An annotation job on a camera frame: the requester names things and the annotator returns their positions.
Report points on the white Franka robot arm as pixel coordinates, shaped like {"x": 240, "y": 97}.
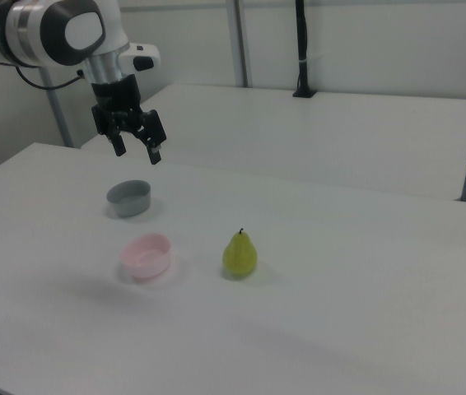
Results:
{"x": 31, "y": 33}

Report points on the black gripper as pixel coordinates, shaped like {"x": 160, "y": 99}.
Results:
{"x": 117, "y": 96}

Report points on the green pear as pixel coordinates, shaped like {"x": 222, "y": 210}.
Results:
{"x": 239, "y": 257}

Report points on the pink plastic bowl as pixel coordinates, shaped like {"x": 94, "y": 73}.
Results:
{"x": 146, "y": 259}

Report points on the wide aluminium frame post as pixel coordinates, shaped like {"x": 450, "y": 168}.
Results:
{"x": 239, "y": 41}

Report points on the white table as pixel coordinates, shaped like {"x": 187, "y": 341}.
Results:
{"x": 299, "y": 131}

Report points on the grey plastic bowl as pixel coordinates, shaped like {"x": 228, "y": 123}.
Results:
{"x": 132, "y": 201}

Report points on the slim aluminium frame post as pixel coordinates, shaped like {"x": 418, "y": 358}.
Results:
{"x": 58, "y": 111}

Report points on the black pole with clamp base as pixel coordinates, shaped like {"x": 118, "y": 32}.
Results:
{"x": 302, "y": 45}

